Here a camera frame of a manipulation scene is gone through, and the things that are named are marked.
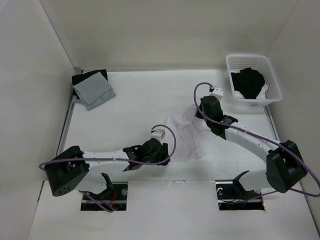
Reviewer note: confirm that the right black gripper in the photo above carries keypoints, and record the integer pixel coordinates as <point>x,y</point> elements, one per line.
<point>197,115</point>

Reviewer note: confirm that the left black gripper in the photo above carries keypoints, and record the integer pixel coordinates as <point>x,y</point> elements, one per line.
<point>163,154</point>

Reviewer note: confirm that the white tank top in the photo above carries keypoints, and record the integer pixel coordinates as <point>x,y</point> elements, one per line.
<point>194,139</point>

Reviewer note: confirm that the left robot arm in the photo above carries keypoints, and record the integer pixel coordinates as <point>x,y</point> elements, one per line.
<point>67,170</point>

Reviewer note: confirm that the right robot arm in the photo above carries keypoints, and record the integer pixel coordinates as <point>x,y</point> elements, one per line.
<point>282,171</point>

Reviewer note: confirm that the black tank top in basket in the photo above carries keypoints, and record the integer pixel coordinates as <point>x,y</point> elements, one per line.
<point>248,82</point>

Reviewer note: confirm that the folded grey tank top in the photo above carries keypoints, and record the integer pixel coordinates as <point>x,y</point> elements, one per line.
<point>99,101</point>

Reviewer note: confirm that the folded black tank top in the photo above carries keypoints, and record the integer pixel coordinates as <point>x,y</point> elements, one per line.
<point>90,85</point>

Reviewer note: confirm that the white plastic basket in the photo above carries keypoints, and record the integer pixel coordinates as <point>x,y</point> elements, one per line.
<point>237,62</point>

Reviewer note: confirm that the white garment under black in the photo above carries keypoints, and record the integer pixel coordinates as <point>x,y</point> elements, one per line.
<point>260,96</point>

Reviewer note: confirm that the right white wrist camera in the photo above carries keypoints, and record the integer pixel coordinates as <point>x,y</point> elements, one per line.
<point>216,91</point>

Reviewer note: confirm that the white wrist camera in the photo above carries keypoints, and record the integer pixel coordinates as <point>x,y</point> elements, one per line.
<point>216,91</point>
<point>158,134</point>

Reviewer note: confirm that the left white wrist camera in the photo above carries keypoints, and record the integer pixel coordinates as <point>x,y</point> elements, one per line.
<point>158,134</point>

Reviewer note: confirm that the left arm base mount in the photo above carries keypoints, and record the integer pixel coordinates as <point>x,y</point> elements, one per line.
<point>113,197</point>

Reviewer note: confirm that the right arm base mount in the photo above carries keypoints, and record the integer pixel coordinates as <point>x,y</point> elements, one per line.
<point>231,196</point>

